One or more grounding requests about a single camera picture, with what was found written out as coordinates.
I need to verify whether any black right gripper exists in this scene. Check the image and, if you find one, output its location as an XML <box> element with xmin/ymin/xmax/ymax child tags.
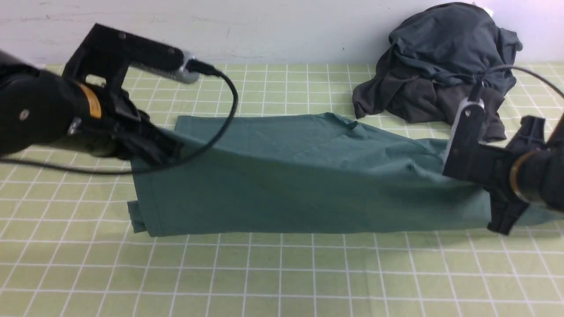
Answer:
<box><xmin>486</xmin><ymin>116</ymin><xmax>549</xmax><ymax>236</ymax></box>

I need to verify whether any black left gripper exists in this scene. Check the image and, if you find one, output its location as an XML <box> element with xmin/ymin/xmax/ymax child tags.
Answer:
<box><xmin>66</xmin><ymin>84</ymin><xmax>183</xmax><ymax>166</ymax></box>

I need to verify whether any green long-sleeve top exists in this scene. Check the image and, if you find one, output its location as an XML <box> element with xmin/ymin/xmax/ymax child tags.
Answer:
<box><xmin>128</xmin><ymin>113</ymin><xmax>491</xmax><ymax>237</ymax></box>

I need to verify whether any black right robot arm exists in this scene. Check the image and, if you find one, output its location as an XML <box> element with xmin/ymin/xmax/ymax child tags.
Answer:
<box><xmin>479</xmin><ymin>116</ymin><xmax>564</xmax><ymax>235</ymax></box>

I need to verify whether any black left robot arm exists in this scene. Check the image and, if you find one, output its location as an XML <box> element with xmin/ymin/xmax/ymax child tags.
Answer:
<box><xmin>0</xmin><ymin>52</ymin><xmax>183</xmax><ymax>166</ymax></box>

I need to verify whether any dark grey crumpled garment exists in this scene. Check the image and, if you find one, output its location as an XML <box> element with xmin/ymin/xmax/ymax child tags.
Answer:
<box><xmin>351</xmin><ymin>2</ymin><xmax>523</xmax><ymax>143</ymax></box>

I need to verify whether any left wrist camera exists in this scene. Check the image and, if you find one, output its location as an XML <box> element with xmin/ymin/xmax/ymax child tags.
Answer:
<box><xmin>62</xmin><ymin>24</ymin><xmax>200</xmax><ymax>95</ymax></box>

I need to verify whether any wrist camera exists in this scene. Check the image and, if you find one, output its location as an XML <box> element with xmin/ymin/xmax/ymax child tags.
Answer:
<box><xmin>62</xmin><ymin>24</ymin><xmax>200</xmax><ymax>95</ymax></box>
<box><xmin>442</xmin><ymin>98</ymin><xmax>511</xmax><ymax>185</ymax></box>

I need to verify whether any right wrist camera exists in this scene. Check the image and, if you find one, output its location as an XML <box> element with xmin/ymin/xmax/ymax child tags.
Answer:
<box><xmin>442</xmin><ymin>98</ymin><xmax>511</xmax><ymax>185</ymax></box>

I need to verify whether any black left camera cable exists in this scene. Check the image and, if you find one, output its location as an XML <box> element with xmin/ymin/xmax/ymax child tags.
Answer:
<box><xmin>0</xmin><ymin>59</ymin><xmax>239</xmax><ymax>176</ymax></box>

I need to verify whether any black camera cable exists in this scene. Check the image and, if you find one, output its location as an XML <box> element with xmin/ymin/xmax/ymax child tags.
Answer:
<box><xmin>471</xmin><ymin>65</ymin><xmax>564</xmax><ymax>104</ymax></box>
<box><xmin>0</xmin><ymin>59</ymin><xmax>239</xmax><ymax>176</ymax></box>

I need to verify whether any black right camera cable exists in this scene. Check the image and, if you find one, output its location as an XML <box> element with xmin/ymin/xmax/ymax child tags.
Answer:
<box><xmin>471</xmin><ymin>65</ymin><xmax>564</xmax><ymax>104</ymax></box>

